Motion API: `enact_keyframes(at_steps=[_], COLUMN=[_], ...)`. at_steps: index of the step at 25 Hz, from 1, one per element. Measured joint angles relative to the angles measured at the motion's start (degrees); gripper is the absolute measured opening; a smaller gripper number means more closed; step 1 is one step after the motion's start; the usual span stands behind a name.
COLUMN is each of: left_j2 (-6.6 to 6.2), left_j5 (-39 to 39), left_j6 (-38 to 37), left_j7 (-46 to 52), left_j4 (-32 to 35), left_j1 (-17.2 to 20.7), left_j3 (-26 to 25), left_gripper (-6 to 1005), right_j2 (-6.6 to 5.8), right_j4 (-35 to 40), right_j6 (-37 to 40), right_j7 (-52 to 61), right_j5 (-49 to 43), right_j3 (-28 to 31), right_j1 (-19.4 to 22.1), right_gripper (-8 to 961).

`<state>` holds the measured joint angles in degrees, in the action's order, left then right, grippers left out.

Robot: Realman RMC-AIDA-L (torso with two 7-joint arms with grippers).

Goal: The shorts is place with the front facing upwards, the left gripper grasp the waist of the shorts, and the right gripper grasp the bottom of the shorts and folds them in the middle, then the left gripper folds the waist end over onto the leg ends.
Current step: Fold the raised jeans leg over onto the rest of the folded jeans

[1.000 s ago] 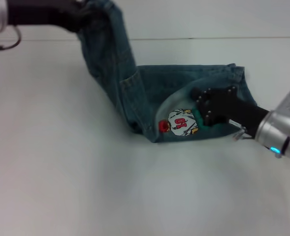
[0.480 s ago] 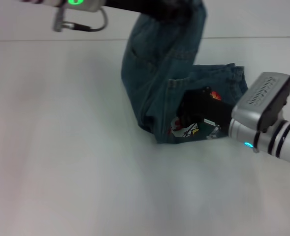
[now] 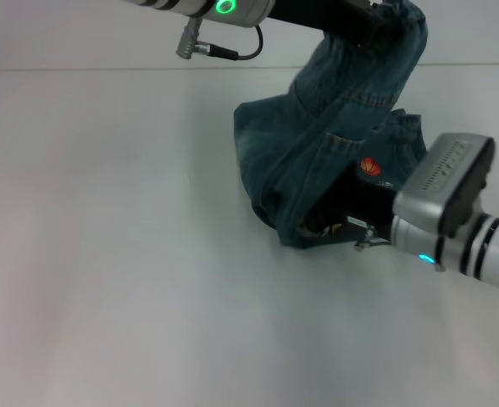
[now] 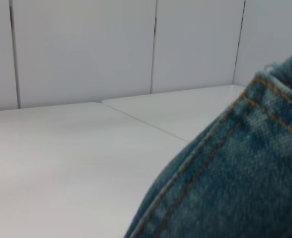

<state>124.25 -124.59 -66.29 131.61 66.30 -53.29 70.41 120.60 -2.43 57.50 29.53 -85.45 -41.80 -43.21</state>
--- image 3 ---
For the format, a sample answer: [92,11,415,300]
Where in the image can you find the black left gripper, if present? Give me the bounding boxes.
[268,0,402,48]

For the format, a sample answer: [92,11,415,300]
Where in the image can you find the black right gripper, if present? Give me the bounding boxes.
[312,160,398,245]

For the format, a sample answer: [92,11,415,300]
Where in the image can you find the small silver cable plug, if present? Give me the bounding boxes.
[353,228,389,252]

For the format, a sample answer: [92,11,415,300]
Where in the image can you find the blue denim shorts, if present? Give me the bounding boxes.
[233,0,429,251]

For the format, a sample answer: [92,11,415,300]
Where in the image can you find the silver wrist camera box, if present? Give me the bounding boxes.
[391,132,496,239]

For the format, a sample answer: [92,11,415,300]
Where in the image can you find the black cable with metal plug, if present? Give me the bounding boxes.
[175,24,264,61]

